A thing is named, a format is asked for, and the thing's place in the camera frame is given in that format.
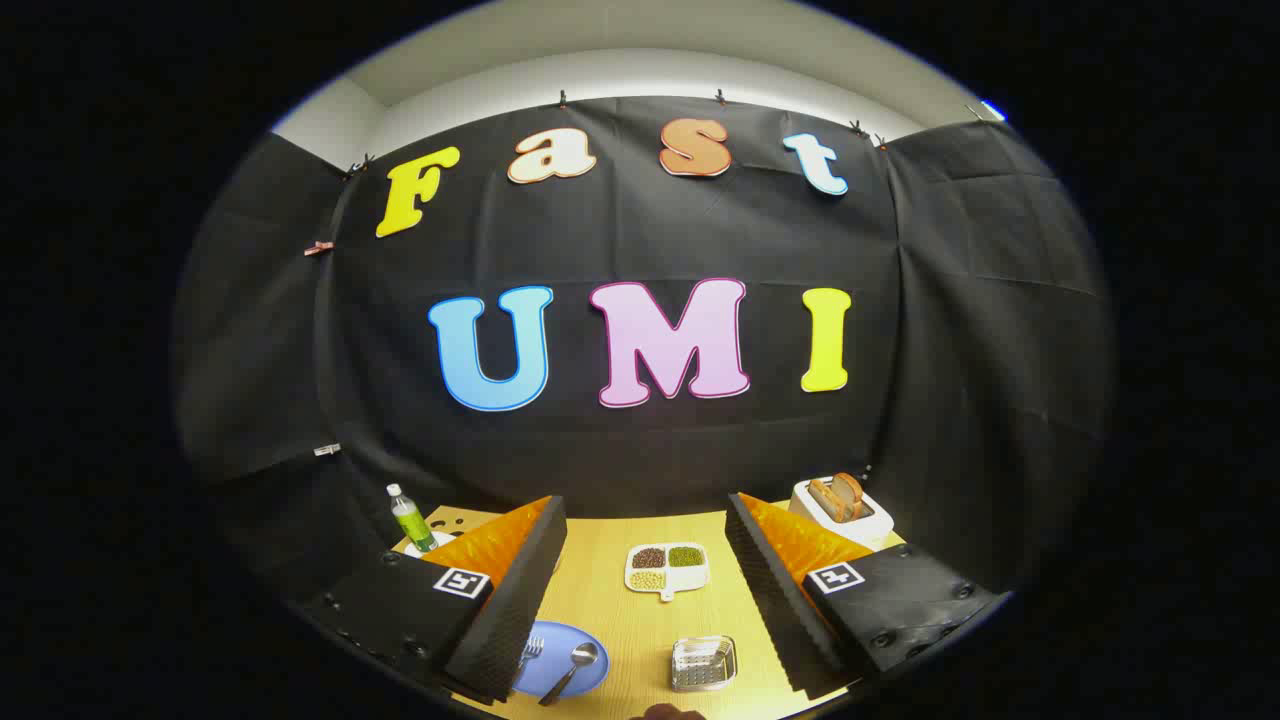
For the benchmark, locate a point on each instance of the metal drain basket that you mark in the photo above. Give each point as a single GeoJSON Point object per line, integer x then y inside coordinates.
{"type": "Point", "coordinates": [703, 663]}

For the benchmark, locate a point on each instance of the blue plate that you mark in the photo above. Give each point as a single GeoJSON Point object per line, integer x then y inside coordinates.
{"type": "Point", "coordinates": [560, 650]}

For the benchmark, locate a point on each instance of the pile of soy beans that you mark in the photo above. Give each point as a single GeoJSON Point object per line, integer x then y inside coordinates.
{"type": "Point", "coordinates": [647, 579]}

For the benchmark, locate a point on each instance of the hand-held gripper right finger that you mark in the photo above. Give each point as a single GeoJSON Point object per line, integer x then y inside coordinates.
{"type": "Point", "coordinates": [775, 600]}

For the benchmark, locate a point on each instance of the pile of red beans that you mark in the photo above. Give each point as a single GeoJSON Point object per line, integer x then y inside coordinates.
{"type": "Point", "coordinates": [648, 557]}

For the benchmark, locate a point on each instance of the white toaster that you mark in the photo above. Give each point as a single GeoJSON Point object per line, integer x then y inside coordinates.
{"type": "Point", "coordinates": [865, 525]}

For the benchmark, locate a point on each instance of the white divided dish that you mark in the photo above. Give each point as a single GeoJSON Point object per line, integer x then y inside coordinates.
{"type": "Point", "coordinates": [665, 590]}

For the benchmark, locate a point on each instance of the white square coaster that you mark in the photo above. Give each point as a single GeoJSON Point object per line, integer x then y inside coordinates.
{"type": "Point", "coordinates": [440, 543]}

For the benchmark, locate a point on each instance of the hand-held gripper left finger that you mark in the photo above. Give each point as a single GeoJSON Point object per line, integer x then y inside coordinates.
{"type": "Point", "coordinates": [520, 600]}

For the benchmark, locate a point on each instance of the toast slice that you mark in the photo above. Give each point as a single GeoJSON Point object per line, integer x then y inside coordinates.
{"type": "Point", "coordinates": [851, 490]}
{"type": "Point", "coordinates": [826, 498]}

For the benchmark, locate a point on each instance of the reddish clip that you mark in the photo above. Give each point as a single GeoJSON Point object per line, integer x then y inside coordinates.
{"type": "Point", "coordinates": [318, 247]}

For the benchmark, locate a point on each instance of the pile of green beans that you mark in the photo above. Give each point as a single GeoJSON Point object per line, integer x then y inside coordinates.
{"type": "Point", "coordinates": [685, 556]}

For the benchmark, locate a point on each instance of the green drink bottle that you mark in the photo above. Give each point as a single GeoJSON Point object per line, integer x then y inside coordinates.
{"type": "Point", "coordinates": [410, 520]}

